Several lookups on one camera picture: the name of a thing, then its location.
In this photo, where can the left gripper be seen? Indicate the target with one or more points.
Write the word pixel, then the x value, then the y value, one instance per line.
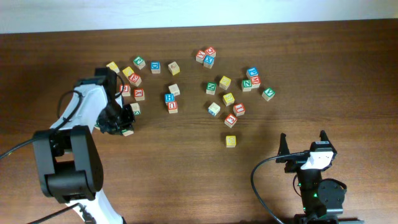
pixel 123 119

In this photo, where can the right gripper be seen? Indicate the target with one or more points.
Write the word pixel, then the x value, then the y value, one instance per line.
pixel 293 162

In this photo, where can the green R block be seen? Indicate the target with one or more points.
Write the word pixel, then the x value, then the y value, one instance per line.
pixel 127 132

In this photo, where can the yellow S block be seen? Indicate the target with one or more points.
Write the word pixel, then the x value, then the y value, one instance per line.
pixel 231 141

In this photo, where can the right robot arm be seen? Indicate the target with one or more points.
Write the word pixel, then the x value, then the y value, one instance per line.
pixel 322 199

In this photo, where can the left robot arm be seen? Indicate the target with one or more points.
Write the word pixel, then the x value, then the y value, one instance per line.
pixel 68 162

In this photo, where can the plain 8 block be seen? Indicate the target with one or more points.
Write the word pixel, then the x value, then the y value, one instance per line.
pixel 135 109

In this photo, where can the red 6 block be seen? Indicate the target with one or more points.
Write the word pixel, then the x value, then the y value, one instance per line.
pixel 125 90

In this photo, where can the red y block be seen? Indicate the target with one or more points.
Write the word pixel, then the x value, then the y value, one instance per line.
pixel 139 94
pixel 200 56

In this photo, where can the red E block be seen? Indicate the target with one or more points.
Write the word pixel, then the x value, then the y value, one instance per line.
pixel 135 79

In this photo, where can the yellow block behind E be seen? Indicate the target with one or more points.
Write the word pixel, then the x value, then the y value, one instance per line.
pixel 128 71

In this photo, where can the blue H block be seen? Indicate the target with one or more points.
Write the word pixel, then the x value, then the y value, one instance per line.
pixel 169 98

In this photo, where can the green V block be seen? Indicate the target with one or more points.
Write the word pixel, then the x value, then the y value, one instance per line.
pixel 268 94

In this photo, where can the red U block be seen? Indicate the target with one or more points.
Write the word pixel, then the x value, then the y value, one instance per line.
pixel 172 107

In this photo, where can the green P block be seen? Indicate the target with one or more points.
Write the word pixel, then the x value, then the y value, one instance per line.
pixel 139 62

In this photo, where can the plain picture block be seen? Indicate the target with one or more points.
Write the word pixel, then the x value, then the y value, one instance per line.
pixel 174 89

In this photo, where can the blue D block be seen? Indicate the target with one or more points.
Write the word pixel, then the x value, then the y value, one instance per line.
pixel 155 67

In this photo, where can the red I block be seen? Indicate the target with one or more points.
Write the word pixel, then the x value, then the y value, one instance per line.
pixel 239 109

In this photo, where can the red M block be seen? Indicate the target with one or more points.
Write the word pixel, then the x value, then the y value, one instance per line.
pixel 255 81

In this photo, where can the plain block yellow side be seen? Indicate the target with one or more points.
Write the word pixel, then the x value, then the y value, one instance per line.
pixel 173 68

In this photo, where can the green N block right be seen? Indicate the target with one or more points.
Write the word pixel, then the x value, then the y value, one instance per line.
pixel 246 85

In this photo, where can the green n block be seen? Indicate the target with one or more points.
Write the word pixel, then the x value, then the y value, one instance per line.
pixel 246 85
pixel 211 88

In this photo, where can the yellow B block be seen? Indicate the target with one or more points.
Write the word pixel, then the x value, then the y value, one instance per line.
pixel 228 99

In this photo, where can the blue P block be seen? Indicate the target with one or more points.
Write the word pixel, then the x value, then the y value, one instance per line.
pixel 252 72

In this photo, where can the plain block blue side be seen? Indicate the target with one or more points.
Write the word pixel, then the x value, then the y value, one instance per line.
pixel 214 109

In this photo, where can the green N block centre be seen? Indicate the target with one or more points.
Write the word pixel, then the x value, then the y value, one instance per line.
pixel 211 88

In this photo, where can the red Y block top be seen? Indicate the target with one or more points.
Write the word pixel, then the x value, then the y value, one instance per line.
pixel 200 56

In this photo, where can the blue X block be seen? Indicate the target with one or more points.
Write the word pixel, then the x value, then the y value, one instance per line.
pixel 208 61

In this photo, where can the red Q block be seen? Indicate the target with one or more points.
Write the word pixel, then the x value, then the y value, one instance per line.
pixel 210 51

